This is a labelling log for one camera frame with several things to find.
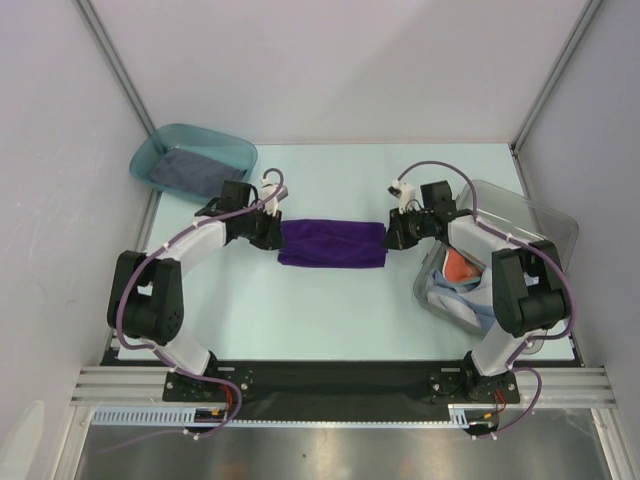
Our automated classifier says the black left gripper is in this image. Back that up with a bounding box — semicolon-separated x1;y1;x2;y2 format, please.
238;204;285;251

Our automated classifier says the purple towel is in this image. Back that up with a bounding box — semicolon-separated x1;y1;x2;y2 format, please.
277;219;388;269

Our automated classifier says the orange towel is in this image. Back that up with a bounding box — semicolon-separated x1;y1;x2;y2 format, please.
442;248;485;285

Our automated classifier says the dark grey-blue towel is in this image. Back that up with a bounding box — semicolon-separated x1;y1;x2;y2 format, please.
149;149;246;199

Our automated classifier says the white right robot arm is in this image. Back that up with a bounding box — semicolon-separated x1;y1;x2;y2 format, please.
385;179;576;402

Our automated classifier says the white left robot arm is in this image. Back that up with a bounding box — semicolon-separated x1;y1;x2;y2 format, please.
107;178;288;400

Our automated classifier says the clear plastic bin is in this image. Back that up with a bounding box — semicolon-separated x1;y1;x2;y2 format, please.
413;180;579;337

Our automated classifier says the light blue towel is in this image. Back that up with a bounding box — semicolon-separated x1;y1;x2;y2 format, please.
426;269;496;334

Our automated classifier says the teal plastic bin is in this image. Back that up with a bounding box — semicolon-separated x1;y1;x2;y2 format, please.
129;123;258;205

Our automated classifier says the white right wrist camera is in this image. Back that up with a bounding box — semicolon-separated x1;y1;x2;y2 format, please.
387;179;416;212

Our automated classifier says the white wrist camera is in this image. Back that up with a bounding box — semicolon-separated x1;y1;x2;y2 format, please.
258;179;289;217
387;179;416;212

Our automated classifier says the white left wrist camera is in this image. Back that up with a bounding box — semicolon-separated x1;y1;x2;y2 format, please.
258;179;289;217

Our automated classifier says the grey slotted cable duct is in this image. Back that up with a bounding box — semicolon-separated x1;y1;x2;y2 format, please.
92;406;494;429

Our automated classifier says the aluminium rail frame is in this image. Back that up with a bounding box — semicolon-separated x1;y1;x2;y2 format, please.
56;365;630;479

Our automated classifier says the left aluminium corner post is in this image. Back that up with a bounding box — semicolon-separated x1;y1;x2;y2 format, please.
72;0;156;136

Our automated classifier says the aluminium corner post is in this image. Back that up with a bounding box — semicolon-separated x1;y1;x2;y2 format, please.
510;0;605;155
72;0;156;136

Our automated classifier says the right aluminium corner post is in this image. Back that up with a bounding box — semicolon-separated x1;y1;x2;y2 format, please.
510;0;605;155

